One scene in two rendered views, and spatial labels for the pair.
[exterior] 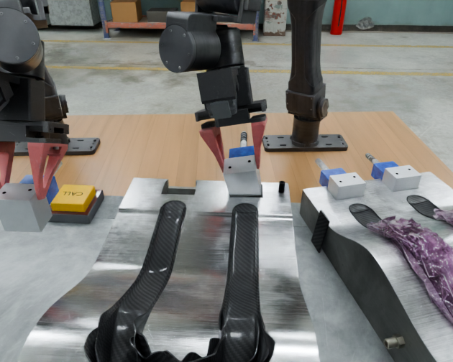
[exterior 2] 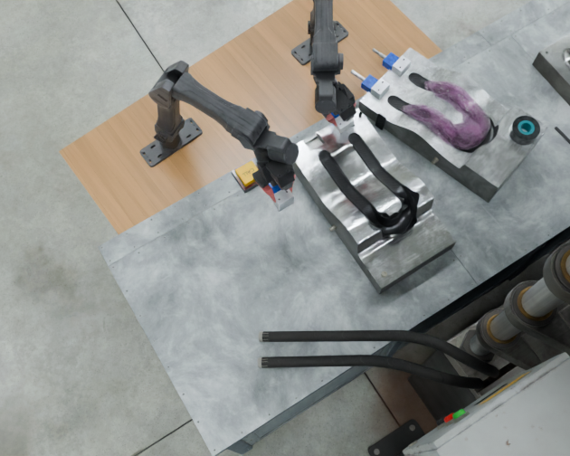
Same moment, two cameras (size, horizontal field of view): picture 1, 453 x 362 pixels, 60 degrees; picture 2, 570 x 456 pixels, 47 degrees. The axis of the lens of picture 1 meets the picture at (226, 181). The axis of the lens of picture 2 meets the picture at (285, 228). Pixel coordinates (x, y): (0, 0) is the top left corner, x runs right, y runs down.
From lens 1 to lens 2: 1.57 m
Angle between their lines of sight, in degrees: 40
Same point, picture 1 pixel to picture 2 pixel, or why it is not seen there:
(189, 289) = (369, 188)
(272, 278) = (388, 165)
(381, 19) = not seen: outside the picture
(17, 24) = (292, 147)
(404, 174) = (403, 66)
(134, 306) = (362, 205)
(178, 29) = (327, 100)
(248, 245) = (367, 155)
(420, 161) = (394, 22)
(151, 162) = not seen: hidden behind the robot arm
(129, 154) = not seen: hidden behind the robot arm
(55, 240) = (262, 199)
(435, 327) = (447, 150)
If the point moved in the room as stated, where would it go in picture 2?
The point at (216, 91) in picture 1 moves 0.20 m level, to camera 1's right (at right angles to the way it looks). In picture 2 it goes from (349, 115) to (406, 77)
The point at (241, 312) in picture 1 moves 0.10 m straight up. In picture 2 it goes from (394, 186) to (400, 172)
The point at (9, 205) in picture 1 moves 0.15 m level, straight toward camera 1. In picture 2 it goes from (285, 202) to (337, 218)
